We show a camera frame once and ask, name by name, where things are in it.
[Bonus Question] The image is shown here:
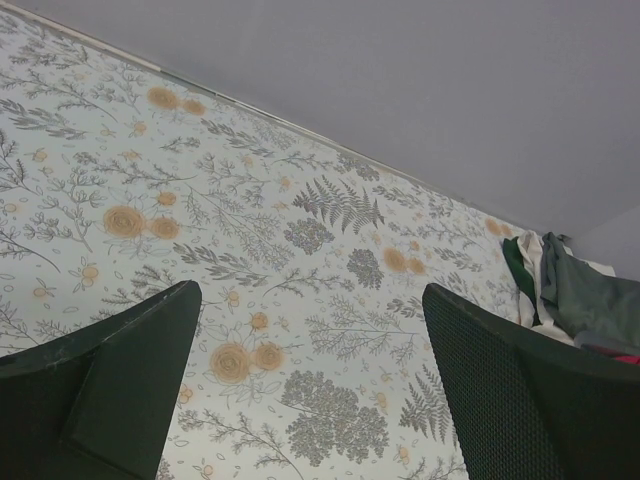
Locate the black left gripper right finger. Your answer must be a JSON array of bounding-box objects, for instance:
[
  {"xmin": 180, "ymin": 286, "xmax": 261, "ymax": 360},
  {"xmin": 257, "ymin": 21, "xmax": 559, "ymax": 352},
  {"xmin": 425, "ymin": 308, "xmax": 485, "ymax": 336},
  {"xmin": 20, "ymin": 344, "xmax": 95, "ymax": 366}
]
[{"xmin": 422, "ymin": 283, "xmax": 639, "ymax": 479}]

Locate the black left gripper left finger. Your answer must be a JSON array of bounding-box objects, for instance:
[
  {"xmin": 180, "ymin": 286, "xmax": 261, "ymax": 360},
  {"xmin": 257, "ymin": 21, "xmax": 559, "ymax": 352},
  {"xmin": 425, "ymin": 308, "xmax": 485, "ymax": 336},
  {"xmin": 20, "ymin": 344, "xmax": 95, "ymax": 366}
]
[{"xmin": 1, "ymin": 281, "xmax": 202, "ymax": 479}]

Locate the pink t-shirt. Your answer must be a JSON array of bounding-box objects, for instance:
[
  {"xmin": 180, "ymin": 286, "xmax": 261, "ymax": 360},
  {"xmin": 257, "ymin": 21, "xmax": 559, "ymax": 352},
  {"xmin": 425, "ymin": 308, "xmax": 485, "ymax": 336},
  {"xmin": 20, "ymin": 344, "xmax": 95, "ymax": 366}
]
[{"xmin": 615, "ymin": 355, "xmax": 640, "ymax": 365}]

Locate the grey folded t-shirt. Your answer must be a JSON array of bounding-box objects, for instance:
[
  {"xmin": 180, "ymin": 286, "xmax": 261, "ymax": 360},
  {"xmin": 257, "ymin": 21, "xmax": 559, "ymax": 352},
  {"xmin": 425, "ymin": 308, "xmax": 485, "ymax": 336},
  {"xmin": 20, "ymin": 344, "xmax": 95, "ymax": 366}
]
[{"xmin": 540, "ymin": 232, "xmax": 639, "ymax": 347}]

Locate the dark green folded t-shirt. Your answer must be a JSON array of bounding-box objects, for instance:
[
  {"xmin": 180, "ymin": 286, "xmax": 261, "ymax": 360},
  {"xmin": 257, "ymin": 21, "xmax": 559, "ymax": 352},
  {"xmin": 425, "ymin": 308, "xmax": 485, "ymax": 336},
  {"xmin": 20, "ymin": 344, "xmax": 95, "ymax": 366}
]
[{"xmin": 502, "ymin": 238, "xmax": 540, "ymax": 328}]

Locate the white folded t-shirt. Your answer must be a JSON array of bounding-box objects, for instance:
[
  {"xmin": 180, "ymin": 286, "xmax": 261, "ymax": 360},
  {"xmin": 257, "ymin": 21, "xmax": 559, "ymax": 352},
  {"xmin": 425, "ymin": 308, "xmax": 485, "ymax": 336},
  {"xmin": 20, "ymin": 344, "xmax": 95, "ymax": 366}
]
[{"xmin": 516, "ymin": 231, "xmax": 574, "ymax": 346}]

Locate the floral patterned table mat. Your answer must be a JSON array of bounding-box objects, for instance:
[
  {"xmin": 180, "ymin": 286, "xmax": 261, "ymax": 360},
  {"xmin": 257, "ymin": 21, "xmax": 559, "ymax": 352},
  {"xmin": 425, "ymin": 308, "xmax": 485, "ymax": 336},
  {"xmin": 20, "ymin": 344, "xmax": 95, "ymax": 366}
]
[{"xmin": 1, "ymin": 11, "xmax": 518, "ymax": 479}]

